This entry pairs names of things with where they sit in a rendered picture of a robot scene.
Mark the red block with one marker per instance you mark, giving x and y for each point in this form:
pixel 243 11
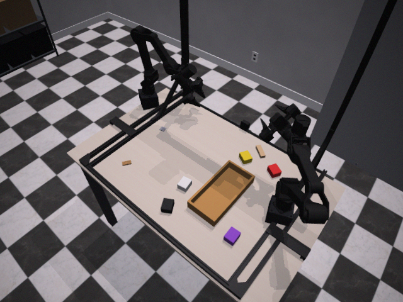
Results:
pixel 274 170

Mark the purple block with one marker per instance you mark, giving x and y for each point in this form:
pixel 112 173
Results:
pixel 232 236

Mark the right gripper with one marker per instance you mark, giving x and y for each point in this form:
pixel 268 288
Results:
pixel 189 98

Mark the small white block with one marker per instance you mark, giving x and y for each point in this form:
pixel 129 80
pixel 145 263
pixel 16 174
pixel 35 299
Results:
pixel 184 184

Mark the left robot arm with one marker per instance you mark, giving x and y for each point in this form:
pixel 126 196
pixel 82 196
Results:
pixel 288 189

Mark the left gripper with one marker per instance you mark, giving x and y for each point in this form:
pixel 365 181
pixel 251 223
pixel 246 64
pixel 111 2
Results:
pixel 290 111

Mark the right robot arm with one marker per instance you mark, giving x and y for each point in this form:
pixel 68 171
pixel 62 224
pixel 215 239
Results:
pixel 140 35

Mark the yellow block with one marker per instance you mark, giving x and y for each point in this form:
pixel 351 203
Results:
pixel 245 157

